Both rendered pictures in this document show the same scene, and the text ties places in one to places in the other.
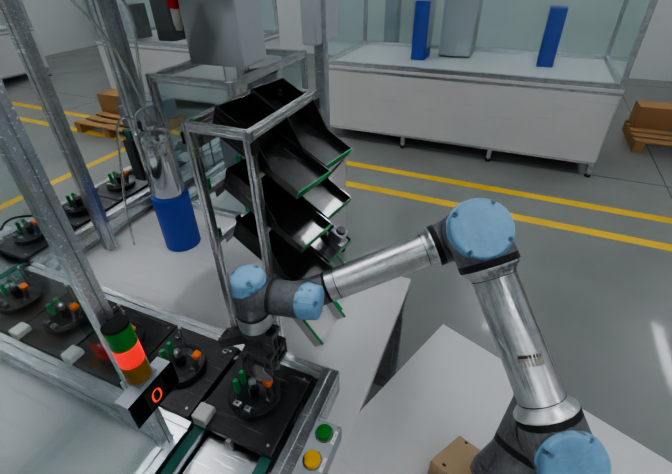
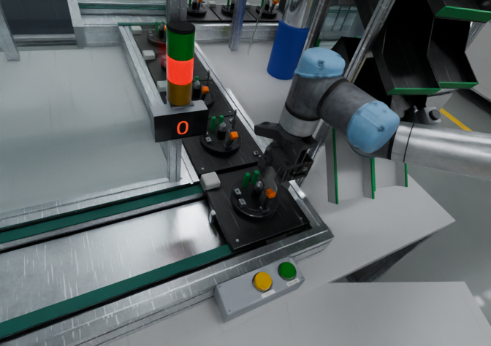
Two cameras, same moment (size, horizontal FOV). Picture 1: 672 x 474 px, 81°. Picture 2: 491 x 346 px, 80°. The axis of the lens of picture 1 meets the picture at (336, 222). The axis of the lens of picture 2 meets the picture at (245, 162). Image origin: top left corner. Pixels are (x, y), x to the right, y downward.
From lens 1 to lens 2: 0.37 m
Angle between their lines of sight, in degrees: 25
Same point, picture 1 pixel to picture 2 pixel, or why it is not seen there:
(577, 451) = not seen: outside the picture
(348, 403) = (322, 268)
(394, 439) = (343, 331)
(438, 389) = (418, 331)
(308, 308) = (368, 128)
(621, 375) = not seen: outside the picture
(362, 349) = (365, 239)
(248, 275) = (326, 57)
